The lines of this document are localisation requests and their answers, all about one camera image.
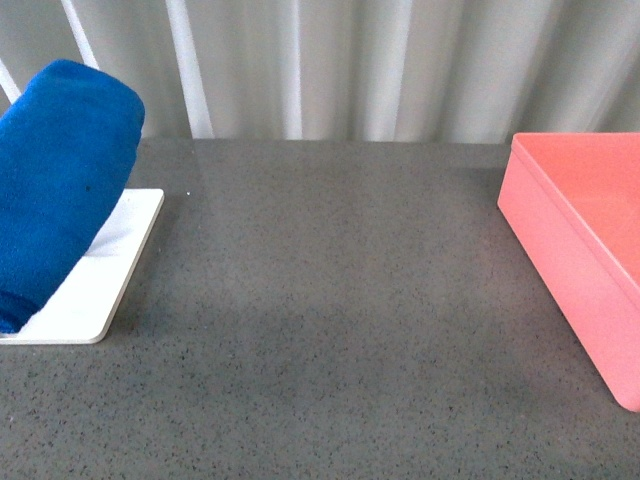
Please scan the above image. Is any blue microfiber cloth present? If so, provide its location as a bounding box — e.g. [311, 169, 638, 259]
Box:
[1, 59, 145, 334]

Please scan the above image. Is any white towel rack with wooden bars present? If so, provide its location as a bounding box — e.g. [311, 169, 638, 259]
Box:
[1, 189, 164, 345]

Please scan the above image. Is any pink plastic box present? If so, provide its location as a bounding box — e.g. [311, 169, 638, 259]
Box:
[497, 132, 639, 412]

